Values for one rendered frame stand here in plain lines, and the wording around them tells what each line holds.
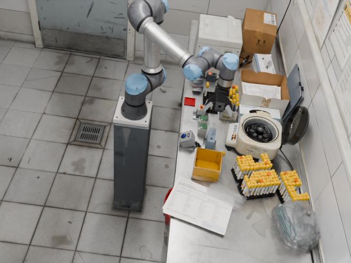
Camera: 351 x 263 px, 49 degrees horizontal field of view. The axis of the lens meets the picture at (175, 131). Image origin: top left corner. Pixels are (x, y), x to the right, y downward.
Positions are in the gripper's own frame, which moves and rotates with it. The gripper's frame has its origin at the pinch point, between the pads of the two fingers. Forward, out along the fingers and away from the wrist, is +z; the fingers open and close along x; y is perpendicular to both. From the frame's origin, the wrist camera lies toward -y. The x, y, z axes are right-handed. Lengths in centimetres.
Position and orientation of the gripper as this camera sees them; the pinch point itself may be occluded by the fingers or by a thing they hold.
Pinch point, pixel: (216, 116)
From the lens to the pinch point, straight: 198.7
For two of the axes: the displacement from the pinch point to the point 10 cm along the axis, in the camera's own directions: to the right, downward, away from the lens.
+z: -1.1, 6.9, 7.2
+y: 1.5, -7.0, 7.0
